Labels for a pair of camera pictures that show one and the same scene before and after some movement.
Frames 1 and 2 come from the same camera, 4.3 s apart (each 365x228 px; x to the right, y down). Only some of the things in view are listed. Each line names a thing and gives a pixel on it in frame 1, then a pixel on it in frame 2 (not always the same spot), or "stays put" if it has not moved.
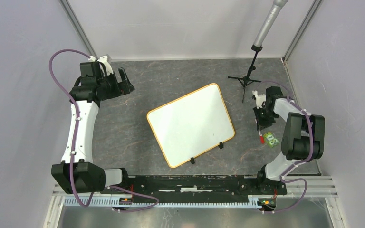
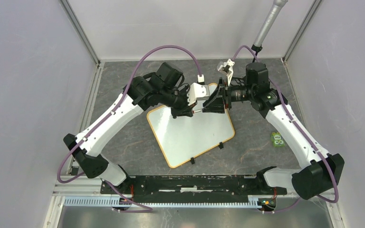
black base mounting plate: x=196 y=187 stays put
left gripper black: x=121 y=88 → x=185 y=110
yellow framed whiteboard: x=188 y=126 stays put
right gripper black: x=260 y=123 → x=223 y=91
